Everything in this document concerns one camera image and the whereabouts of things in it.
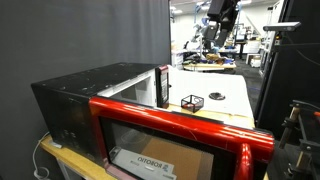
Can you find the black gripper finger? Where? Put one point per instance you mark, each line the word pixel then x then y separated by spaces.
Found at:
pixel 223 36
pixel 211 31

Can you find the black round disc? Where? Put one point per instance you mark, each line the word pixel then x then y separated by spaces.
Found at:
pixel 217 96

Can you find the background wooden table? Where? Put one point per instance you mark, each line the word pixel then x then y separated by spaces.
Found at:
pixel 210 66

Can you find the background white storage box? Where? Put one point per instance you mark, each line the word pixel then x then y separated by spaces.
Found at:
pixel 255 61

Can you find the white cloth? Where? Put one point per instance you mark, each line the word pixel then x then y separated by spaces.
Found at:
pixel 206 83

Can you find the red microwave door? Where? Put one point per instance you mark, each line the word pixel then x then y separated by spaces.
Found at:
pixel 173 121

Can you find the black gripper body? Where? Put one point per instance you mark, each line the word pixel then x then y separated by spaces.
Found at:
pixel 222 9

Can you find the black clamp tripod stand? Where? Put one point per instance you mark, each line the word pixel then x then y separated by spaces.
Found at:
pixel 308 145

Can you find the grey camera bar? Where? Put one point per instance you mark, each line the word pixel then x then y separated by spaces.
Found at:
pixel 283 26

